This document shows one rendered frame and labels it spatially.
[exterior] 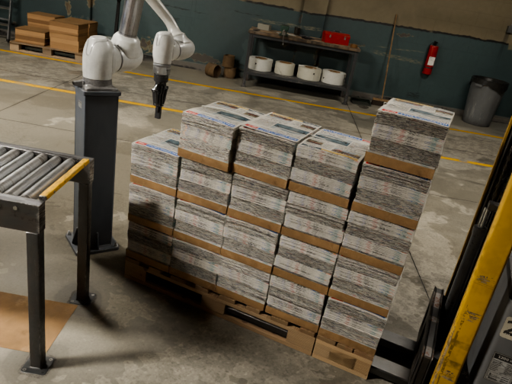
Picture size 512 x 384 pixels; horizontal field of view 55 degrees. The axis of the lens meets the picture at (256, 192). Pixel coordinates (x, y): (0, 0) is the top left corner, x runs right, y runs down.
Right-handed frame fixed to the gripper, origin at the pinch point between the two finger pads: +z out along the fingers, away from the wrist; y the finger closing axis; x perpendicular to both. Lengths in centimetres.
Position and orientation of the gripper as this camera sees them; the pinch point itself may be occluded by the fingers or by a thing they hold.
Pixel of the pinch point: (158, 111)
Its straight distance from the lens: 273.9
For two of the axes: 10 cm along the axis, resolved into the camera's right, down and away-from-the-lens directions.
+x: -9.0, -2.9, 3.1
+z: -1.6, 9.0, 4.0
